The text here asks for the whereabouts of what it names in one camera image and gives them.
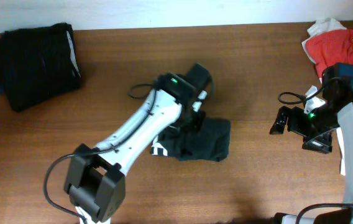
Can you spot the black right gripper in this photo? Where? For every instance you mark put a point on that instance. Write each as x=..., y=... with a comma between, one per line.
x=296, y=123

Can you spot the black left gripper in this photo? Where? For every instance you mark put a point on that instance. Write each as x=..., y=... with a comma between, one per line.
x=193, y=117

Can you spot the dark green t-shirt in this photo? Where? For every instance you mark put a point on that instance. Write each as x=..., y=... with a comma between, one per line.
x=209, y=140

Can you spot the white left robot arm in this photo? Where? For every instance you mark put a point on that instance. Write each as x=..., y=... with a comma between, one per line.
x=96, y=177

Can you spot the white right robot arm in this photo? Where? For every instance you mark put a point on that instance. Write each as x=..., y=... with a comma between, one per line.
x=337, y=92

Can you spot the red and white garment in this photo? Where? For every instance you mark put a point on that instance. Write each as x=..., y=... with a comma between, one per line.
x=329, y=42

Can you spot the folded black garment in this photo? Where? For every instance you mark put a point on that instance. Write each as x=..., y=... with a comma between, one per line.
x=37, y=64

